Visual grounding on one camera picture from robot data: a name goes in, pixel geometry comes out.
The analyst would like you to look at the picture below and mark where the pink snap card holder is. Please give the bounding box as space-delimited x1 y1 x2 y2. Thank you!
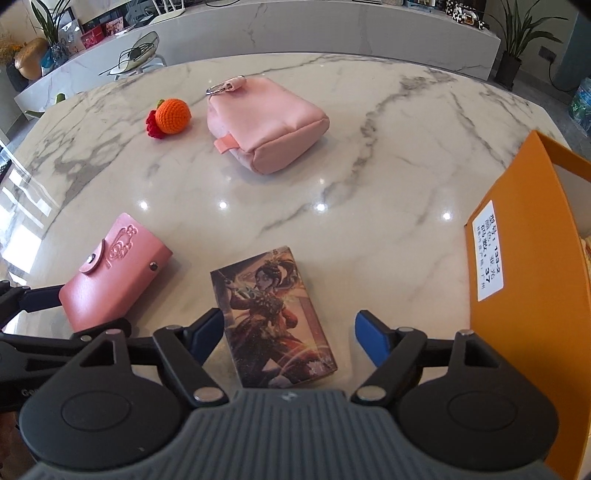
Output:
58 213 172 332

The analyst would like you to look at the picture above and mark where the illustrated card box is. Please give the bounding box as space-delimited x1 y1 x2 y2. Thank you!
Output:
211 246 338 389

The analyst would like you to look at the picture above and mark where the orange crochet fruit keychain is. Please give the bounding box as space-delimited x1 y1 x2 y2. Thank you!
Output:
145 98 191 139

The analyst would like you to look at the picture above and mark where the pink fabric pouch with ring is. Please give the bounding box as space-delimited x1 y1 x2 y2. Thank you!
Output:
206 76 329 175

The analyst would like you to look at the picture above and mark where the orange cardboard box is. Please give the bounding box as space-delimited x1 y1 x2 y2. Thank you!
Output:
465 131 590 479

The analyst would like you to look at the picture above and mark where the green toy on floor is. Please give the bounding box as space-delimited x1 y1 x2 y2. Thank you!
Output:
25 92 67 119

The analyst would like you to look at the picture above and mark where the golden round vase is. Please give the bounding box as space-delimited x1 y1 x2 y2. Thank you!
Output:
14 37 49 81

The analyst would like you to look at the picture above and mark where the white baby bouncer chair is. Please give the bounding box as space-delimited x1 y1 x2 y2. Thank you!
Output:
100 31 167 80

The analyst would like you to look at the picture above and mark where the blue water bottle jug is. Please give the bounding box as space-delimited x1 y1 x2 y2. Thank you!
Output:
569 77 591 131

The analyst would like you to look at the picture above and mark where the white marble tv cabinet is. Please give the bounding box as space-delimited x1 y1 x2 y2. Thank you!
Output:
14 1 501 111

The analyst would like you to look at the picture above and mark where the potted plant black pot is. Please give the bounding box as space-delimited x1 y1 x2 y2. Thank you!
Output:
489 1 568 91

